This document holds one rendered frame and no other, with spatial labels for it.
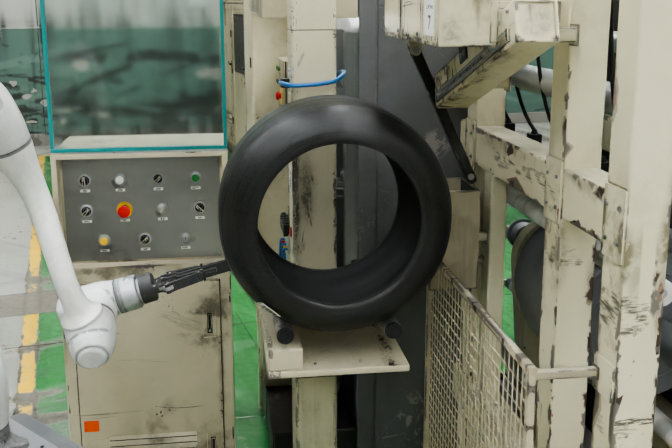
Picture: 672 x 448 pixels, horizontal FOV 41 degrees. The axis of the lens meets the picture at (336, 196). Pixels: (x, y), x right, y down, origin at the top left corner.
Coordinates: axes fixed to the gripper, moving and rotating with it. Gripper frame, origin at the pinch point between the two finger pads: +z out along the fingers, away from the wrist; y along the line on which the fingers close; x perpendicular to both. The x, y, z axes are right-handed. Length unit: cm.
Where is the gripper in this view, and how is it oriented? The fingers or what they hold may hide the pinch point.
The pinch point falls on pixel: (216, 268)
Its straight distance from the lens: 235.8
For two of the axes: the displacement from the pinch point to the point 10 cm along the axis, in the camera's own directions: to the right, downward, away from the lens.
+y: -1.4, -2.0, 9.7
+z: 9.6, -2.7, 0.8
